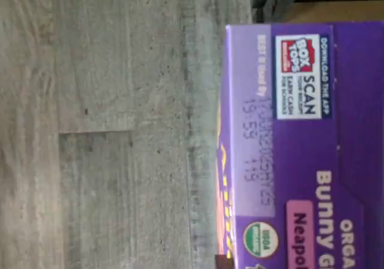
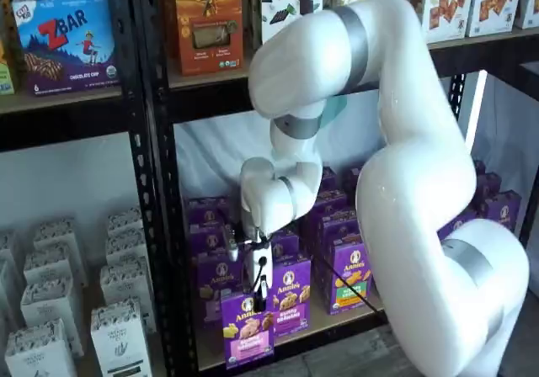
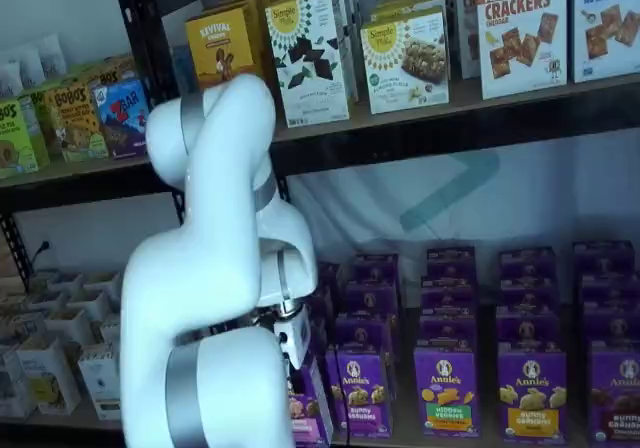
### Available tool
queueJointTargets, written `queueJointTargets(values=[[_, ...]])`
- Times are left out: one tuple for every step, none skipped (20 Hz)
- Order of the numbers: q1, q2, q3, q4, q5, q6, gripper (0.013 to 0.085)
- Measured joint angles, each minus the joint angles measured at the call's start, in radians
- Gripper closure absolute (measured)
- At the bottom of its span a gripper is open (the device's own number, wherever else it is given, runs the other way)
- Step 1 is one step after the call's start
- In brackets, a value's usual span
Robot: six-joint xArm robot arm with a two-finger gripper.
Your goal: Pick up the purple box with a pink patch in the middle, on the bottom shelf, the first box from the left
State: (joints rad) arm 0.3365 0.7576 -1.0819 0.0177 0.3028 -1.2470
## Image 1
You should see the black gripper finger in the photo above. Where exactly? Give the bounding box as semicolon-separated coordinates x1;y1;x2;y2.
214;253;232;269

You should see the purple Annie's box pink patch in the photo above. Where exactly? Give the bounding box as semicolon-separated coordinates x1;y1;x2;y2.
213;24;384;269

